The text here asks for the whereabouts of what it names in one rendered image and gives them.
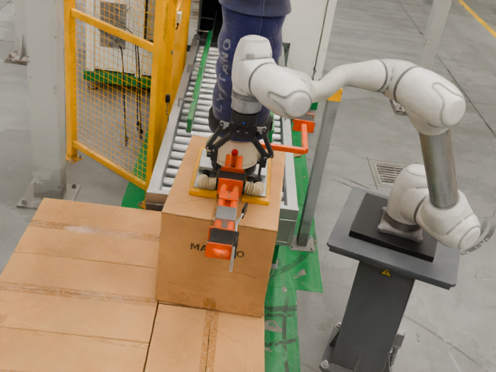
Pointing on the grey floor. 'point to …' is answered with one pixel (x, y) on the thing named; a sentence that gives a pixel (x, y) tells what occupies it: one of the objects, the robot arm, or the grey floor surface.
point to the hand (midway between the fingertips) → (237, 170)
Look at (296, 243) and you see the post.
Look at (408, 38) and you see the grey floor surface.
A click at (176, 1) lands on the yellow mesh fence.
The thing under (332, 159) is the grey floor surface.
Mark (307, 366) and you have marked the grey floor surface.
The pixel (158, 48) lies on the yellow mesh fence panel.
